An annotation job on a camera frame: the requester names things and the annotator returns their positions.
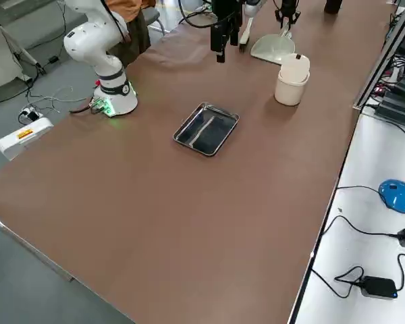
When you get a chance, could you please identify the person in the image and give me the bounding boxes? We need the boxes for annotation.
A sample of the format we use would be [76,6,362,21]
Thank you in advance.
[103,0,156,68]

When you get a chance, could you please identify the white power strip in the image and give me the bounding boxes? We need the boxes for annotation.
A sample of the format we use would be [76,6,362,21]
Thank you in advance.
[18,105,44,123]

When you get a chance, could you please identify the black cylindrical vase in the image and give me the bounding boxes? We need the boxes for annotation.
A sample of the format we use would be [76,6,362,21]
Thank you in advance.
[323,0,344,15]

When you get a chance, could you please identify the beige hand brush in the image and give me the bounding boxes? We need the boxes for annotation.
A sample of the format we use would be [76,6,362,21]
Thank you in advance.
[238,16,254,55]

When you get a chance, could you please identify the beige bin with flip lid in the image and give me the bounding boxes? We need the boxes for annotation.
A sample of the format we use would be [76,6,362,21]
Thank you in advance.
[273,53,311,107]

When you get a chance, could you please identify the aluminium frame post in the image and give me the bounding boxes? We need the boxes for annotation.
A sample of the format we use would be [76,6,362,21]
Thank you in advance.
[353,0,405,109]

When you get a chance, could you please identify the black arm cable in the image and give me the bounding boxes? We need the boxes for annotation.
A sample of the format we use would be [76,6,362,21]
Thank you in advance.
[178,0,223,28]

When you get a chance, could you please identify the pale grey plastic dustpan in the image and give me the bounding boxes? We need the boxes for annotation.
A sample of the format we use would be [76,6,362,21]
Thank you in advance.
[250,28,297,65]

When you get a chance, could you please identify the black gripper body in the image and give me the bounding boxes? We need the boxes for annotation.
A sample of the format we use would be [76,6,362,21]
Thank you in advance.
[279,0,298,14]
[211,0,243,25]

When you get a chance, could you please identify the square metal tray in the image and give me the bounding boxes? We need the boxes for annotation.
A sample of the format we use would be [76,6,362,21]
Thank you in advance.
[172,102,240,158]

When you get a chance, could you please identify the white box with orange label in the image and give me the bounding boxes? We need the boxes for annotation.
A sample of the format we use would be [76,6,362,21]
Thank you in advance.
[0,116,56,161]

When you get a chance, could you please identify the blue dome-shaped base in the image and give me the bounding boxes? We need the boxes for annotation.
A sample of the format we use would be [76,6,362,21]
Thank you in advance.
[378,179,405,215]

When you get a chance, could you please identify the white cabinet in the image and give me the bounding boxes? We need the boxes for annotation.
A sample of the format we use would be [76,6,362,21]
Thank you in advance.
[0,0,33,95]

